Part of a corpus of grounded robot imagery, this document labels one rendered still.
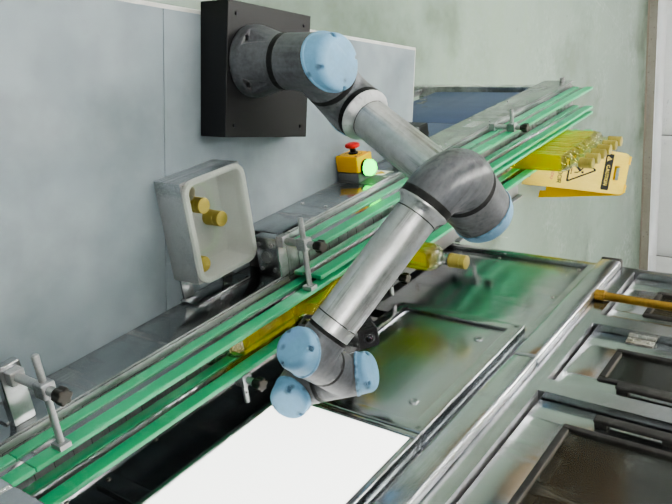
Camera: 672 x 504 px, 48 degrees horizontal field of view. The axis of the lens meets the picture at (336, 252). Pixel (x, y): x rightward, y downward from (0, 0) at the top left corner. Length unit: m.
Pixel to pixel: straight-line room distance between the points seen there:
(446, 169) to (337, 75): 0.37
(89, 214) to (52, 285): 0.15
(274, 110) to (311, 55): 0.26
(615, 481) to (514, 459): 0.17
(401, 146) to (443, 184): 0.25
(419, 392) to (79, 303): 0.69
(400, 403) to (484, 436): 0.18
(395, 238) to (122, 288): 0.61
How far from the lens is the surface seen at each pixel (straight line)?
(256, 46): 1.58
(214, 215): 1.62
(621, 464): 1.46
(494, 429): 1.49
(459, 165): 1.25
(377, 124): 1.51
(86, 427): 1.34
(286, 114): 1.75
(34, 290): 1.45
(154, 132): 1.57
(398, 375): 1.62
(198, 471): 1.44
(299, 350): 1.20
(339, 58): 1.52
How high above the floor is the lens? 1.97
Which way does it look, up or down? 36 degrees down
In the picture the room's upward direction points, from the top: 99 degrees clockwise
